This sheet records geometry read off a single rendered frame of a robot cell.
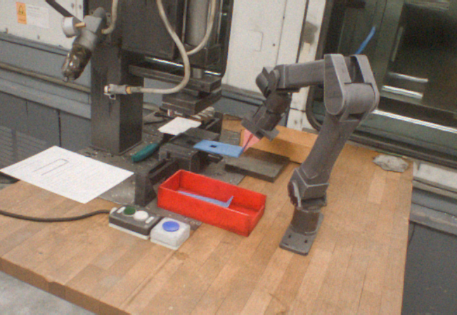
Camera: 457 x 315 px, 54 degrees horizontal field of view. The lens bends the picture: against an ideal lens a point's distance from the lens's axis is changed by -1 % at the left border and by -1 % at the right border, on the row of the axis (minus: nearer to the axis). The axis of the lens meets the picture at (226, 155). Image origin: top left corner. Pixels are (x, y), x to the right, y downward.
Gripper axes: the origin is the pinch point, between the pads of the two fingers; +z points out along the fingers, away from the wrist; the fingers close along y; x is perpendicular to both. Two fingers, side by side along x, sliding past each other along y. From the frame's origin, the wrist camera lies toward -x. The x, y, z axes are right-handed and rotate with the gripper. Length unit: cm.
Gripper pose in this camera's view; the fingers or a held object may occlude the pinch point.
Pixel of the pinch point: (245, 148)
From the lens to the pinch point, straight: 127.9
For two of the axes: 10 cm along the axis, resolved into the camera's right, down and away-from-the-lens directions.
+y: -7.8, -6.2, 1.1
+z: -4.9, 7.1, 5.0
